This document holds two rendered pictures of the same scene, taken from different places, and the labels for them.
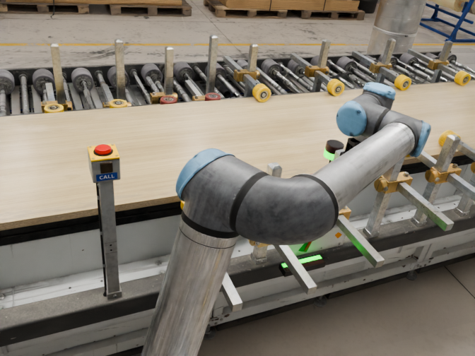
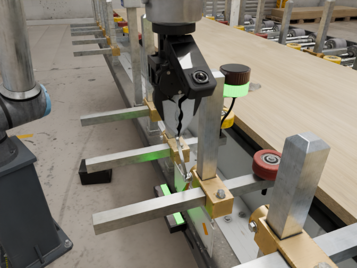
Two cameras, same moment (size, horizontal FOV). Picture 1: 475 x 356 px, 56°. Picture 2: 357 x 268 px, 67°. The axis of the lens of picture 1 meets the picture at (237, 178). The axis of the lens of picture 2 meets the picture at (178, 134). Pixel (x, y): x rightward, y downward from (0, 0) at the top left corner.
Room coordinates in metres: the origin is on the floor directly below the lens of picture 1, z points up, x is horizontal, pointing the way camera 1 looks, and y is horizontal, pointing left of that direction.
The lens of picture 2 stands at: (1.29, -0.84, 1.29)
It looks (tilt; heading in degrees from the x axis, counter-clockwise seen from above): 31 degrees down; 97
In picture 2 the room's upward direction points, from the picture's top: straight up
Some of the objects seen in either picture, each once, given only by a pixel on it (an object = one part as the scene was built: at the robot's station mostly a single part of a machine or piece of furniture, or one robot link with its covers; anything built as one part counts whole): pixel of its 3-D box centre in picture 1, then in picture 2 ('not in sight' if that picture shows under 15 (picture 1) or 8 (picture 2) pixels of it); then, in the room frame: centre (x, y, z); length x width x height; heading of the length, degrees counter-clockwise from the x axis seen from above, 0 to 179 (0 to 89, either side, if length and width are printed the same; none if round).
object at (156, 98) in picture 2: not in sight; (166, 97); (1.21, -0.40, 1.09); 0.05 x 0.02 x 0.09; 27
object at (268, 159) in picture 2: not in sight; (267, 176); (1.44, -0.30, 0.85); 0.08 x 0.08 x 0.11
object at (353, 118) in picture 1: (362, 116); not in sight; (1.13, -0.31, 1.33); 0.12 x 0.12 x 0.09; 55
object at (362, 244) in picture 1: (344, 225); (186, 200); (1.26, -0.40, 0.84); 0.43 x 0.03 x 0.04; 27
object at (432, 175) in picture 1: (442, 174); not in sight; (1.53, -0.80, 0.95); 0.13 x 0.06 x 0.05; 117
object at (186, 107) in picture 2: not in sight; (181, 111); (1.24, -0.36, 1.05); 0.06 x 0.03 x 0.09; 117
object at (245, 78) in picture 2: (334, 146); (234, 73); (1.34, -0.31, 1.11); 0.06 x 0.06 x 0.02
